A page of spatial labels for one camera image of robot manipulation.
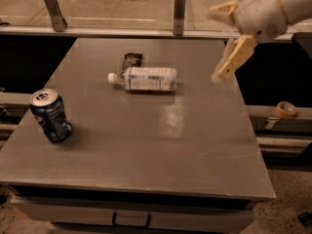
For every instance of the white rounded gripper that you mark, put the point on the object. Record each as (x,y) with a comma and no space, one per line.
(259,16)

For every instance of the clear plastic water bottle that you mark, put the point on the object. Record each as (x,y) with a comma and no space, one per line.
(154,79)

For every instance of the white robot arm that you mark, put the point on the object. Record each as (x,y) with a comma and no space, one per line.
(295,12)

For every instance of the orange tape roll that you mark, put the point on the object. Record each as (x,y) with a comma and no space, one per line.
(285,109)

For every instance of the black snack wrapper packet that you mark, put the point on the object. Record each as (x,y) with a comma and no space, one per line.
(132,60)

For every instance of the blue Pepsi soda can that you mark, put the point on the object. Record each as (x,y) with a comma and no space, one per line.
(47,108)

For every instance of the middle metal railing bracket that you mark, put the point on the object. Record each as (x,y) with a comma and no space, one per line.
(179,14)

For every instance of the metal railing bracket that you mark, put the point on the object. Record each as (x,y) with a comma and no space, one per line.
(58,22)
(179,14)

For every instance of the left metal railing bracket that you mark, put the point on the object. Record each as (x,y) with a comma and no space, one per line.
(58,22)

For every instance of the grey drawer with black handle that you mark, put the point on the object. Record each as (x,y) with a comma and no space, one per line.
(99,217)

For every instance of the metal window rail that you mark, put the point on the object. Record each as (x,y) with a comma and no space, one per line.
(94,32)

